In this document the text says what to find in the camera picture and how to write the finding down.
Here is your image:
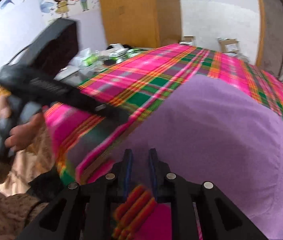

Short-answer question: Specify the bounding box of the purple fleece garment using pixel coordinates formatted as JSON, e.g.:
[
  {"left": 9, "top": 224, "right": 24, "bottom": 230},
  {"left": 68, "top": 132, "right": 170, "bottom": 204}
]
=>
[{"left": 106, "top": 74, "right": 283, "bottom": 239}]

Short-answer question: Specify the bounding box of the floral sleeve left forearm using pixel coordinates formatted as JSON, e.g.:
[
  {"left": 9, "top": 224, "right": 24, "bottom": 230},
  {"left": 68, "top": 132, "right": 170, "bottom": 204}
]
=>
[{"left": 0, "top": 109, "right": 64, "bottom": 240}]

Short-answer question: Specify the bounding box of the plastic door curtain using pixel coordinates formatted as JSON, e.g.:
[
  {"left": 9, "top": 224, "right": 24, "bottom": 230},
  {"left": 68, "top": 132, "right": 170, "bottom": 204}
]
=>
[{"left": 261, "top": 0, "right": 283, "bottom": 83}]

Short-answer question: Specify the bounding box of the cluttered side table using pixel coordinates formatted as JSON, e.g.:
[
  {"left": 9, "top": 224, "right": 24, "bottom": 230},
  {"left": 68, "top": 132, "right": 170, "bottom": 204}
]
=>
[{"left": 55, "top": 43, "right": 150, "bottom": 86}]

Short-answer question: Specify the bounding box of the brown cardboard box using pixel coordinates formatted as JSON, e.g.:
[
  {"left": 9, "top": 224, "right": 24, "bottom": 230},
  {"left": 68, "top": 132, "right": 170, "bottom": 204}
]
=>
[{"left": 217, "top": 38, "right": 240, "bottom": 53}]

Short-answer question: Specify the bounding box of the white small box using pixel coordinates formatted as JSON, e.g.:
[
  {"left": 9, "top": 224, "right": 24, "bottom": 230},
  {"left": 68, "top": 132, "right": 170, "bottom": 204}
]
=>
[{"left": 179, "top": 36, "right": 196, "bottom": 46}]

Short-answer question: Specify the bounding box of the pink plaid bed sheet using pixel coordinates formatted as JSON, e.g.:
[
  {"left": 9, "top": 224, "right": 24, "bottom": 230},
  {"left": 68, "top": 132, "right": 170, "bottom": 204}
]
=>
[{"left": 44, "top": 43, "right": 283, "bottom": 240}]

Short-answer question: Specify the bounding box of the wooden wardrobe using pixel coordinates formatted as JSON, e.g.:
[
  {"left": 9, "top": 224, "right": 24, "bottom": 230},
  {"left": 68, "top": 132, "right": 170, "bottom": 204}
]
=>
[{"left": 100, "top": 0, "right": 182, "bottom": 48}]

